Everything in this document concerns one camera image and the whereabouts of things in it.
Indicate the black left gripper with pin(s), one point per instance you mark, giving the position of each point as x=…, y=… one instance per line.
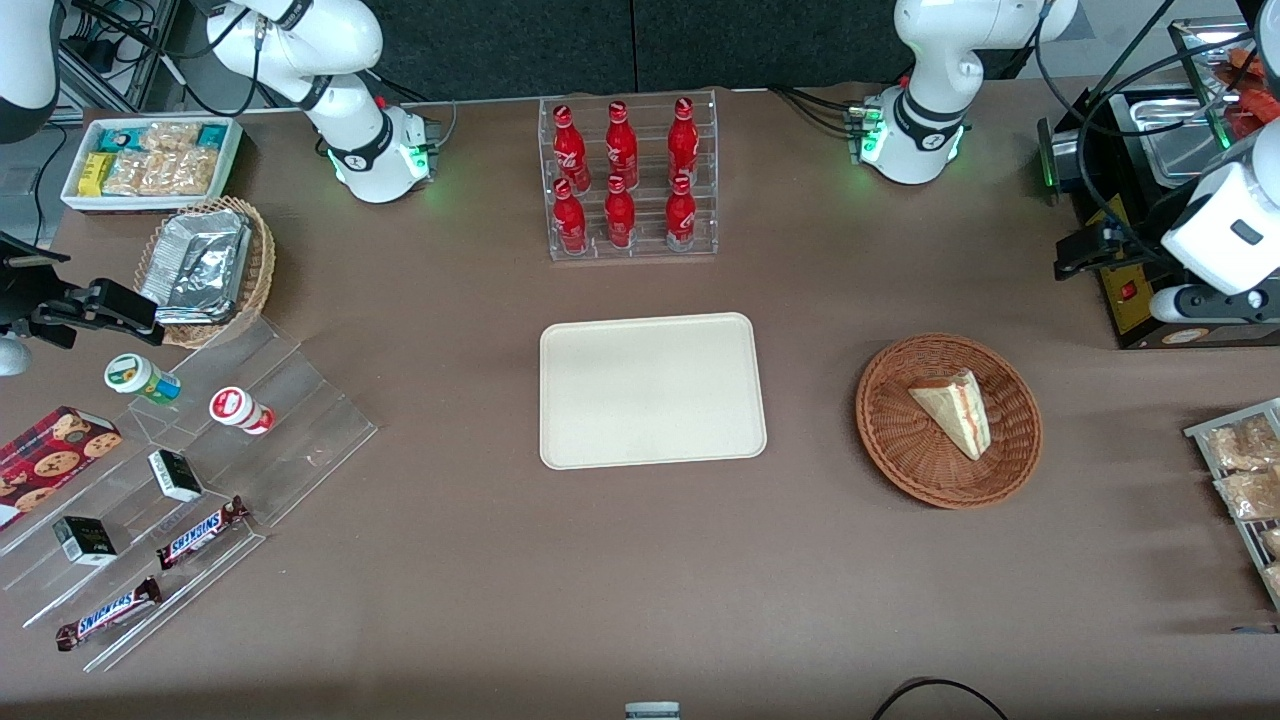
x=1138, y=243

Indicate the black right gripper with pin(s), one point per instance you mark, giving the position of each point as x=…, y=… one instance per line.
x=22, y=297

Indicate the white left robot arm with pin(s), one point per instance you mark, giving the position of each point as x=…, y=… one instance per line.
x=930, y=60

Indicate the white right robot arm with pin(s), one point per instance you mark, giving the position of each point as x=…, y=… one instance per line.
x=330, y=60

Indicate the light tan wicker basket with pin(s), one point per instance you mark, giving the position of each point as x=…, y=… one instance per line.
x=262, y=260

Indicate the wrapped triangular sandwich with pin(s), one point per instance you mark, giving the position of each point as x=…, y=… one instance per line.
x=955, y=412

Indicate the tray of wrapped pastries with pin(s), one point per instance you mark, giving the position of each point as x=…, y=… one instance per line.
x=1200, y=432

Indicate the brown wicker basket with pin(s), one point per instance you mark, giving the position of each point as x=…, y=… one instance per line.
x=900, y=450

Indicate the beige plastic serving tray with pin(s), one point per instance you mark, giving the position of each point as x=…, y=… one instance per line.
x=652, y=390

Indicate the green label yogurt cup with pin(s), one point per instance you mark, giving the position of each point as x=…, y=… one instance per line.
x=135, y=375

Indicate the yellow snack pack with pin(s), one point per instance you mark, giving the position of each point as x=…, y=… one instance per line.
x=95, y=175

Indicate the clear cracker pack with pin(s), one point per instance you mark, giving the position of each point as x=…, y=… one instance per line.
x=170, y=136
x=182, y=172
x=127, y=173

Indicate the red tartan cookie box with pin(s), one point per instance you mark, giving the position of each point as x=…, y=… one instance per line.
x=50, y=460

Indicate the red label yogurt cup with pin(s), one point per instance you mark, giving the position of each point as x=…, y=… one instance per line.
x=235, y=407

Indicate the teal snack pack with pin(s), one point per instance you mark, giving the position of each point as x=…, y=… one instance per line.
x=122, y=137
x=211, y=136

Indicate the small black carton box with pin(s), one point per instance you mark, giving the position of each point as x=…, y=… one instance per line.
x=85, y=541
x=176, y=476

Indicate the white plastic snack bin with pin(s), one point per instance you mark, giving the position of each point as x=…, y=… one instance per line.
x=232, y=160

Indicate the glass food display case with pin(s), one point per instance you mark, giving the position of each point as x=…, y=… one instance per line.
x=1205, y=60

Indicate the clear acrylic stepped display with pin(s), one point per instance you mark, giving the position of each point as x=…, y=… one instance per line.
x=310, y=430

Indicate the Snickers chocolate bar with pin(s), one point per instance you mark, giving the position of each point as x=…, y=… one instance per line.
x=108, y=614
x=200, y=535

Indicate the clear bag of pastries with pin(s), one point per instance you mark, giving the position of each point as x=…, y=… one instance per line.
x=1252, y=495
x=1245, y=443

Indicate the clear acrylic bottle rack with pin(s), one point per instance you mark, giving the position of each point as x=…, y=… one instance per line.
x=700, y=240

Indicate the red cola bottle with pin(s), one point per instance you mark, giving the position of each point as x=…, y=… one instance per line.
x=680, y=220
x=621, y=145
x=620, y=220
x=683, y=140
x=570, y=225
x=570, y=150

